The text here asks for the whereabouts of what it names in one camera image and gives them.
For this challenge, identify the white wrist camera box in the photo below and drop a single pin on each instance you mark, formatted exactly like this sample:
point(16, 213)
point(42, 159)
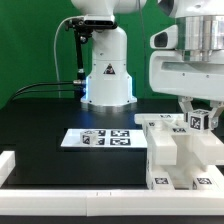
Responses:
point(165, 39)

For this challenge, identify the white tagged cube nut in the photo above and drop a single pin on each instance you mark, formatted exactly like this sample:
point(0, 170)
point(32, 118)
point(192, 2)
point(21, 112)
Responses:
point(198, 119)

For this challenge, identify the white left fence piece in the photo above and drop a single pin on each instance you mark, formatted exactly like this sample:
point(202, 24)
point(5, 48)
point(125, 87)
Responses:
point(7, 164)

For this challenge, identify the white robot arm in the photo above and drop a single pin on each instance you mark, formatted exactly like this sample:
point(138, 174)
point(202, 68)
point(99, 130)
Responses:
point(188, 57)

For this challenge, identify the white fiducial tag sheet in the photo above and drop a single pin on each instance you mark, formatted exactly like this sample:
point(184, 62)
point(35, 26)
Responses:
point(108, 138)

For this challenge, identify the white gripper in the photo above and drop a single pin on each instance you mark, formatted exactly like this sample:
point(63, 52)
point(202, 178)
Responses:
point(169, 74)

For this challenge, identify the white chair back frame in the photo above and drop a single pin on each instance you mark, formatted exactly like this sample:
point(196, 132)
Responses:
point(206, 146)

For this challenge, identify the white front fence bar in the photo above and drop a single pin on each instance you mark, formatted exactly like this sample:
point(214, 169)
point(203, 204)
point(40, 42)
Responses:
point(110, 202)

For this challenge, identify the white chair seat tray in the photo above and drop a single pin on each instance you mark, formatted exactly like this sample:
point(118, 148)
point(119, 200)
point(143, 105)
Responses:
point(181, 168)

